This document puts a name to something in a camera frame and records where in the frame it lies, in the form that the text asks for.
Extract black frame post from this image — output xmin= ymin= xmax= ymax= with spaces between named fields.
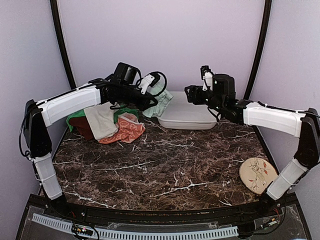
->
xmin=49 ymin=0 xmax=76 ymax=90
xmin=243 ymin=0 xmax=272 ymax=100

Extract mint green panda towel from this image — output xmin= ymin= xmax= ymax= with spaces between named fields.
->
xmin=142 ymin=82 xmax=173 ymax=118

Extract round floral coaster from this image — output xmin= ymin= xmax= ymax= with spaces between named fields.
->
xmin=239 ymin=157 xmax=278 ymax=195

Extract white plastic basin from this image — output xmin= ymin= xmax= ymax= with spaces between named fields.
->
xmin=157 ymin=91 xmax=217 ymax=130

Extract white slotted cable duct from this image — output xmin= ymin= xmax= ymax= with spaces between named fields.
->
xmin=31 ymin=213 xmax=239 ymax=240

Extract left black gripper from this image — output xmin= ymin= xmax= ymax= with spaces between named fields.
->
xmin=119 ymin=84 xmax=158 ymax=112

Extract black front rail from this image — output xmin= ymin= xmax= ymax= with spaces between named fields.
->
xmin=19 ymin=193 xmax=298 ymax=227

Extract dark red towel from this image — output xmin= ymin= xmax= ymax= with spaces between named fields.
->
xmin=68 ymin=116 xmax=94 ymax=140

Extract right black frame post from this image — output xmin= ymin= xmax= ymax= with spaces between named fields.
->
xmin=243 ymin=0 xmax=272 ymax=100

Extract bright green towel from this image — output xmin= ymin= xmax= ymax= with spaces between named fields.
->
xmin=66 ymin=107 xmax=139 ymax=132

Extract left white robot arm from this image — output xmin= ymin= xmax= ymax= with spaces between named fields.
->
xmin=19 ymin=62 xmax=161 ymax=218

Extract orange patterned towel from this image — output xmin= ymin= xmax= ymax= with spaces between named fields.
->
xmin=98 ymin=112 xmax=146 ymax=144

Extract cream white towel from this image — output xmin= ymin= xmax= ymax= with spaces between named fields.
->
xmin=84 ymin=102 xmax=118 ymax=140

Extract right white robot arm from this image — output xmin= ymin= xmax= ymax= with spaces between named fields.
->
xmin=184 ymin=71 xmax=320 ymax=217

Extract left black frame post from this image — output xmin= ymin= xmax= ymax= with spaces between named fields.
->
xmin=49 ymin=0 xmax=76 ymax=90

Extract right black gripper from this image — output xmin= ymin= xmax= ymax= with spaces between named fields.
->
xmin=185 ymin=85 xmax=226 ymax=114

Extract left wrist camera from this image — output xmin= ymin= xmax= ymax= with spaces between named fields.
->
xmin=137 ymin=72 xmax=161 ymax=95

